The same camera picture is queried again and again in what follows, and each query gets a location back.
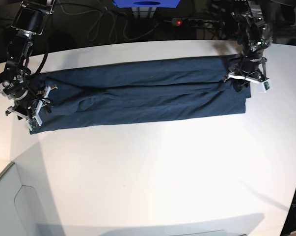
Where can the dark blue T-shirt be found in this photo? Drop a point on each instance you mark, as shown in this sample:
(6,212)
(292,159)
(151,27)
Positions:
(139,92)

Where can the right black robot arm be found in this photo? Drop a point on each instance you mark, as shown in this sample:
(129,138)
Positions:
(30,21)

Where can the black power strip red switch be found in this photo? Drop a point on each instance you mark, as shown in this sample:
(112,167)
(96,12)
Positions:
(196,23)

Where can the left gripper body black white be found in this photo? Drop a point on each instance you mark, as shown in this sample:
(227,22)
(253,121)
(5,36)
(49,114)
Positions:
(248,71)

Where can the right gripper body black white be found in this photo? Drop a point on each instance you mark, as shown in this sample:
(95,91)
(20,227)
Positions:
(28,101)

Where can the aluminium stand post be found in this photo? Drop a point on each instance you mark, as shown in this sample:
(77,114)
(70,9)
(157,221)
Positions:
(143,12)

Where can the grey plastic bin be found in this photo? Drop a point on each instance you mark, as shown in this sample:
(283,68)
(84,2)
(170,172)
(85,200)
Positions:
(21,211)

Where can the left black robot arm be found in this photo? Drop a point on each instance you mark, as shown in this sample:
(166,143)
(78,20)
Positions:
(255,36)

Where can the blue box on stand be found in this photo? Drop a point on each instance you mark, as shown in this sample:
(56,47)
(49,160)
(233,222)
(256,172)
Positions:
(146,3)

